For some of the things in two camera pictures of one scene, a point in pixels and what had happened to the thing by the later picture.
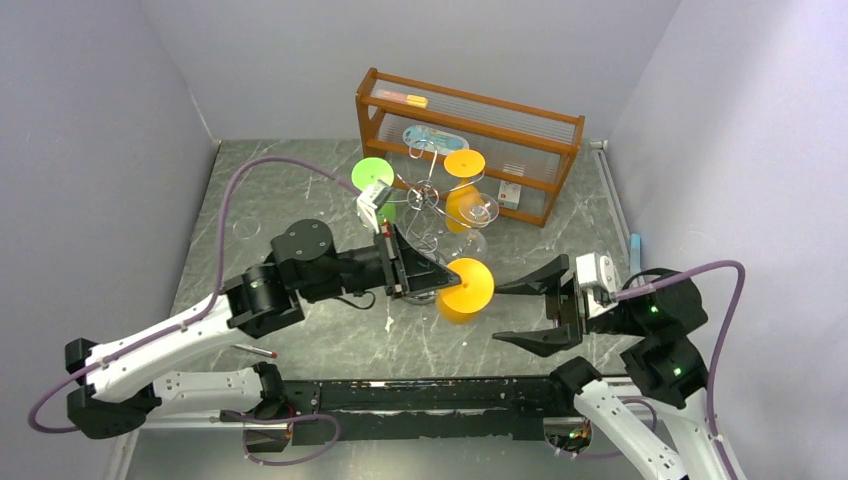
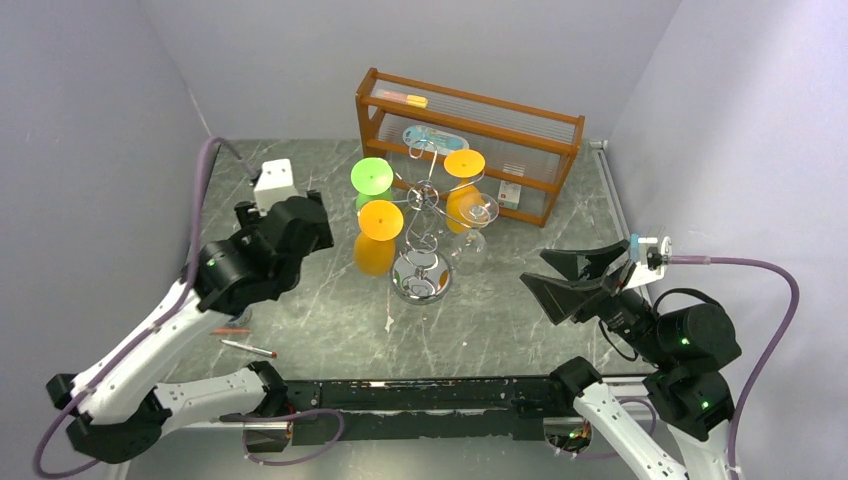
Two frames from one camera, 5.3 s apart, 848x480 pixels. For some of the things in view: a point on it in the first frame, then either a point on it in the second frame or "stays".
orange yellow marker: x=407 y=99 stays
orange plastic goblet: x=459 y=303 to x=380 y=223
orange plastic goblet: x=463 y=205 stays
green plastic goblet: x=370 y=170 stays
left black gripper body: x=394 y=278 to x=251 y=217
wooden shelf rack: x=517 y=157 stays
